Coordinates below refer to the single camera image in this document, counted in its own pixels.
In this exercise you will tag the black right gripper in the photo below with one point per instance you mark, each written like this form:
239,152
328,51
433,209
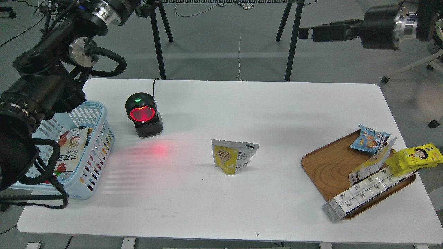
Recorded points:
383,27

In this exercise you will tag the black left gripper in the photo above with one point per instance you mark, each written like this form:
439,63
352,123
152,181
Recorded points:
118,11

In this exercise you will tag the yellow white snack pouch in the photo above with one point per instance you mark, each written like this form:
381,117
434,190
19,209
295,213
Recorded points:
232,156

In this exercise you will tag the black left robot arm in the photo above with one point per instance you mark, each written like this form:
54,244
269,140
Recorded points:
52,76

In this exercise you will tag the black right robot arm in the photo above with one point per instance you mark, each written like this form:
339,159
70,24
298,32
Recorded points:
428,13

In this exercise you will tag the blue snack packet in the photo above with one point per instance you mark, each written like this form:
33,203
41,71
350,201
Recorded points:
369,140

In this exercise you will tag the light blue plastic basket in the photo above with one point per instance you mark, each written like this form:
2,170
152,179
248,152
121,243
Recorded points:
100,139

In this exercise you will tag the yellow cartoon snack bag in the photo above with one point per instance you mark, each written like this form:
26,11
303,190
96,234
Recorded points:
412,159

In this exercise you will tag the white snack bag in basket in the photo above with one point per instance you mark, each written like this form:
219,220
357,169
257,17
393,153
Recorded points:
72,144

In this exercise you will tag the red packet in basket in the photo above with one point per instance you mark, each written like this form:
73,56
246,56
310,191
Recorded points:
62,177

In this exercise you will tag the black barcode scanner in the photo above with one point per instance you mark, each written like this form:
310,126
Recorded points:
142,110

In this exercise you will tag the white yellow standing pouch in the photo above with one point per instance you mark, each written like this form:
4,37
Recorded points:
372,165

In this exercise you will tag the brown wooden tray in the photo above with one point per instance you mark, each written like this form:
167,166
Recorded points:
329,167

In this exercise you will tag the clear pack of white boxes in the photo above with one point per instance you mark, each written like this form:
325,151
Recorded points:
362,195

